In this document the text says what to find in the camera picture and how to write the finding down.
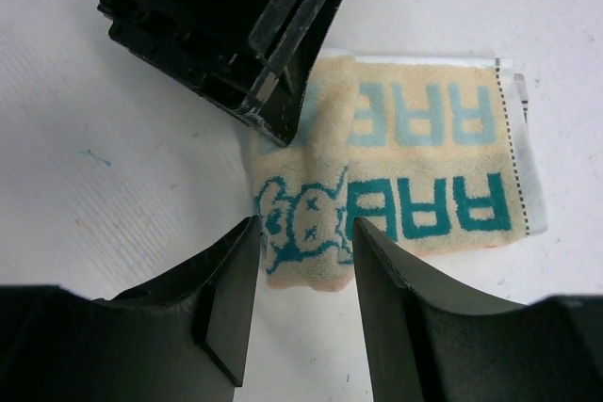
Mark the patterned white cloth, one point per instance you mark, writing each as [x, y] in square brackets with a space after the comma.
[433, 151]

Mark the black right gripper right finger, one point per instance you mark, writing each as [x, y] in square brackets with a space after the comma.
[430, 337]

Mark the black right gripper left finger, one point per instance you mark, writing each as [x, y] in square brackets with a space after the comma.
[181, 336]

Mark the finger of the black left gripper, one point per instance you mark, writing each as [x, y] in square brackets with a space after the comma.
[193, 41]
[283, 46]

